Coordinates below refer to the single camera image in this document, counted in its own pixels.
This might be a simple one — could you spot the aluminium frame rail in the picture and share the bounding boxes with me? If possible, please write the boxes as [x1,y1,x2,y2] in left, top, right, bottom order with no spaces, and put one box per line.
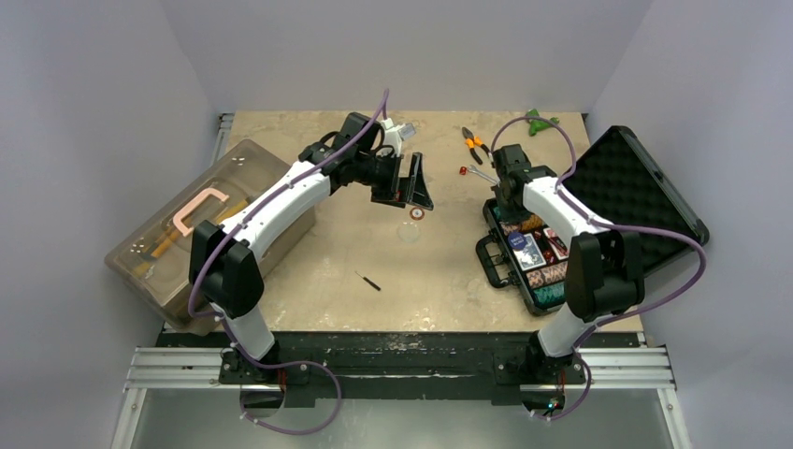
[111,346,692,448]

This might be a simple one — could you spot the red poker chip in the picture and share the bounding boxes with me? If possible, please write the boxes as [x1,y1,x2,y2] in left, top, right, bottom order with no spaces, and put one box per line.
[410,207,425,221]

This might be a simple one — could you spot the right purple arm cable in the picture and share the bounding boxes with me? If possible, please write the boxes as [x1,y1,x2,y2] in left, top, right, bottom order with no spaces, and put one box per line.
[489,115,709,423]

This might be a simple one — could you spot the blue small blind button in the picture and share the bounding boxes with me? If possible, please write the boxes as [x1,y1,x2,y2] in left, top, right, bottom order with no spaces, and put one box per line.
[507,231,527,251]

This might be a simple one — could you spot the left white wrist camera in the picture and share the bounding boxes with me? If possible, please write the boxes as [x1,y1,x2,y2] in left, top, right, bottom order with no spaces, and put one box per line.
[378,118,416,156]

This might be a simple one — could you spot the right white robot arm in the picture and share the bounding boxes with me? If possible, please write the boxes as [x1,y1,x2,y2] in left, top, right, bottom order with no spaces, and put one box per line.
[492,145,645,381]

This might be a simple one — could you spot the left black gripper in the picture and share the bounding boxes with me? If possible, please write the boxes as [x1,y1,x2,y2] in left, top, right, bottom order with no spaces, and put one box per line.
[354,151,431,210]

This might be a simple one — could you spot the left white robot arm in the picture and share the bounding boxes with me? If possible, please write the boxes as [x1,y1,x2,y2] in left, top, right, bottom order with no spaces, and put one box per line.
[188,112,434,383]

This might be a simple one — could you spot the green plastic toy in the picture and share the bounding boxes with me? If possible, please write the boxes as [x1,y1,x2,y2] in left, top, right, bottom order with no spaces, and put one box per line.
[526,109,560,137]

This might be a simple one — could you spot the small black screwdriver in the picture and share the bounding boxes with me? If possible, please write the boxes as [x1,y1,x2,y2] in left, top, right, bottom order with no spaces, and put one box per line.
[354,271,382,291]

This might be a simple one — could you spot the translucent brown tool box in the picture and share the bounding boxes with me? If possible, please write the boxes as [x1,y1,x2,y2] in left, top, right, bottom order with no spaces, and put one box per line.
[105,139,303,336]

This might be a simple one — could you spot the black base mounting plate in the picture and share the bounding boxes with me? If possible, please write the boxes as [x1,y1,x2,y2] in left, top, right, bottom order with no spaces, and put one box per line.
[156,331,641,411]

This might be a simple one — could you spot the blue playing card deck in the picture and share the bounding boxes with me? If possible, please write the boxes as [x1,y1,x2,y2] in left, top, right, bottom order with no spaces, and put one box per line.
[513,236,547,271]

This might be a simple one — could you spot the black foam-lined poker case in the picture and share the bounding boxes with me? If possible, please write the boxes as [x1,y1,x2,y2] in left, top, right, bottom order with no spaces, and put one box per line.
[476,126,710,315]

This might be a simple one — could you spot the red playing card deck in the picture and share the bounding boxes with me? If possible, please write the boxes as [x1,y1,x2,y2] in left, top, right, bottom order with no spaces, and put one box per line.
[542,227,569,261]

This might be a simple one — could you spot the teal poker chip row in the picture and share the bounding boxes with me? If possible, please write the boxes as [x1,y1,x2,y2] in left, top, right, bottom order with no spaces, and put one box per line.
[533,282,565,310]

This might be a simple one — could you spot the orange black pliers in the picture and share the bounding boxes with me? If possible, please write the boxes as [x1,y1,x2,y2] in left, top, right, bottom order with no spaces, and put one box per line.
[461,126,492,166]

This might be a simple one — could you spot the clear round disc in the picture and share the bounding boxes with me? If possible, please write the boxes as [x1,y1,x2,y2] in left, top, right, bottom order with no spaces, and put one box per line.
[396,222,421,243]

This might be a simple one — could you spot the silver wrench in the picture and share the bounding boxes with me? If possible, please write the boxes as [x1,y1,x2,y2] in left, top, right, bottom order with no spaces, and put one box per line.
[468,165,498,184]

